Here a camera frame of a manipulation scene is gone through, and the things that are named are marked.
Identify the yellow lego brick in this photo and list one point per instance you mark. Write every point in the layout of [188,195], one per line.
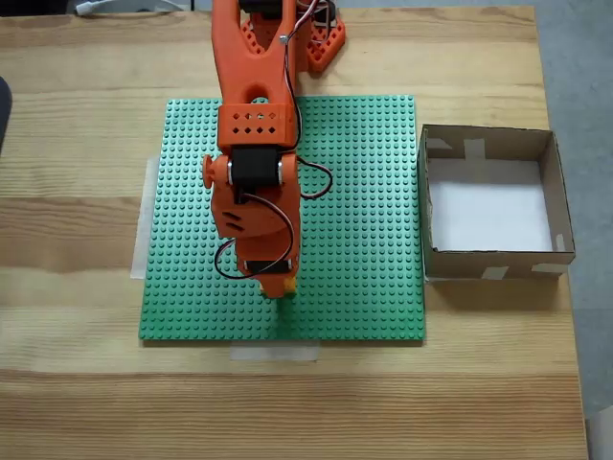
[290,286]

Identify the green lego baseplate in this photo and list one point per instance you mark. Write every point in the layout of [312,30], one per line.
[359,239]

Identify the cardboard box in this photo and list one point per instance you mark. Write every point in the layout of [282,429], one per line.
[479,268]

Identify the short masking tape strip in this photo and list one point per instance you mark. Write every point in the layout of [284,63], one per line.
[273,353]

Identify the long masking tape strip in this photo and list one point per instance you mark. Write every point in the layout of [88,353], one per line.
[141,230]

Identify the white paper sheet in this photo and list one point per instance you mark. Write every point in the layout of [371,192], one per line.
[488,206]

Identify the black rounded object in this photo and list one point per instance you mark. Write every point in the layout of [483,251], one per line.
[4,110]

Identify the white plug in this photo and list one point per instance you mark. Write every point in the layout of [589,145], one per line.
[88,6]

